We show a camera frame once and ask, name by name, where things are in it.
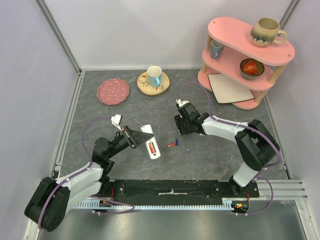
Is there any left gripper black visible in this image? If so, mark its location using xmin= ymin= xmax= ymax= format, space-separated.
xmin=106 ymin=124 xmax=154 ymax=159

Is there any white remote control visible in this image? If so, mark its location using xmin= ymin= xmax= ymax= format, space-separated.
xmin=140 ymin=124 xmax=161 ymax=160

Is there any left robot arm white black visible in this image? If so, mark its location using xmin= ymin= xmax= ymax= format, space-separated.
xmin=24 ymin=125 xmax=154 ymax=232

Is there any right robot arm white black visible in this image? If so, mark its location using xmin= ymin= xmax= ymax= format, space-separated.
xmin=174 ymin=99 xmax=281 ymax=197

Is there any white square mat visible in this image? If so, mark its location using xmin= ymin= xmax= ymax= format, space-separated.
xmin=208 ymin=74 xmax=254 ymax=104

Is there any pink dotted plate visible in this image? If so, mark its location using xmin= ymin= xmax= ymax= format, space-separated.
xmin=96 ymin=78 xmax=130 ymax=106

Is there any beige leaf saucer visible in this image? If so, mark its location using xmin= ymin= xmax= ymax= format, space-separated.
xmin=136 ymin=71 xmax=170 ymax=96

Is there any light blue cup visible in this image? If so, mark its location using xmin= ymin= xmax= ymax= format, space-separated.
xmin=147 ymin=66 xmax=163 ymax=88

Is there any grey blue mug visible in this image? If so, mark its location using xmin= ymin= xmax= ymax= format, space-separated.
xmin=210 ymin=39 xmax=225 ymax=59

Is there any pink three-tier shelf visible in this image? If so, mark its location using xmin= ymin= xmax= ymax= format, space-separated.
xmin=197 ymin=16 xmax=295 ymax=110

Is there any orange red cup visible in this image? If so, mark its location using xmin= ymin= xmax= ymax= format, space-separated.
xmin=242 ymin=59 xmax=258 ymax=75

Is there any beige ceramic mug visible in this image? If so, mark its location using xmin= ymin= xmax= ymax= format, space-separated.
xmin=250 ymin=17 xmax=288 ymax=47

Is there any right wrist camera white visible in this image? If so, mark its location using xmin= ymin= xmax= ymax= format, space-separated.
xmin=175 ymin=98 xmax=190 ymax=108

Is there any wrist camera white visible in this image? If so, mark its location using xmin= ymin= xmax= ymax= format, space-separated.
xmin=175 ymin=98 xmax=190 ymax=108
xmin=111 ymin=114 xmax=123 ymax=132

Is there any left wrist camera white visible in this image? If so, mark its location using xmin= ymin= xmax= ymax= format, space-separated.
xmin=111 ymin=114 xmax=123 ymax=132

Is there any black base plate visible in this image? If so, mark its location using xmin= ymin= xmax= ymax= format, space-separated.
xmin=97 ymin=179 xmax=260 ymax=206

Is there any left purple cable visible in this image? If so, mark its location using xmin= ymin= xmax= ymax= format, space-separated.
xmin=37 ymin=117 xmax=136 ymax=230

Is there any purple cable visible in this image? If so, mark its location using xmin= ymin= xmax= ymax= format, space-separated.
xmin=37 ymin=117 xmax=136 ymax=230
xmin=177 ymin=82 xmax=285 ymax=216

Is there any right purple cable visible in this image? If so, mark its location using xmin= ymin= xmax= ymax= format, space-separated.
xmin=177 ymin=82 xmax=285 ymax=216

